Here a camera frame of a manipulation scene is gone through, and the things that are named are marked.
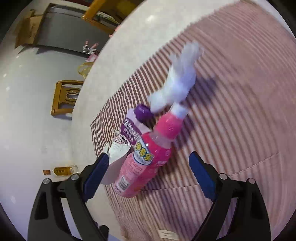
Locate white tissue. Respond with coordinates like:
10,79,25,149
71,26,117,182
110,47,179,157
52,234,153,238
147,41,204,113

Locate cardboard box on fridge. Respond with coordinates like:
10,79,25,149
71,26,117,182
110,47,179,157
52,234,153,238
14,9,44,49

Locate wooden chair by wall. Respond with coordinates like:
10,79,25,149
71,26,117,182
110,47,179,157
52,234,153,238
51,80,84,116

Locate clear liquor bottle gold label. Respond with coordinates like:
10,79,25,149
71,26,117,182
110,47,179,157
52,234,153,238
43,166,79,177

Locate purple yogurt pouch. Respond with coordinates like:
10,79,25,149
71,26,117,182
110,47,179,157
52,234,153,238
113,104,154,146

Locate pink drink bottle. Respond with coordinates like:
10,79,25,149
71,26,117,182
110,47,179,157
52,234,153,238
113,103,189,197

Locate red striped table cloth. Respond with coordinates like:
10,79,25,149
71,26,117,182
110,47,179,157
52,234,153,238
90,1,295,240

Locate pink toy bicycle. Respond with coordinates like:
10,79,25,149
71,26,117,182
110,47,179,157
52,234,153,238
77,40,100,79

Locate small white paper tag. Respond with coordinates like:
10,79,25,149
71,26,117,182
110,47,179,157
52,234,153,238
101,142,131,185

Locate grey refrigerator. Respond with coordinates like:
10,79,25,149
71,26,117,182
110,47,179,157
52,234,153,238
36,4,109,55

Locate wooden chair yellow cushion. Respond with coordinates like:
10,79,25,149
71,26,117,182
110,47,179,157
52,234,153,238
81,0,143,35

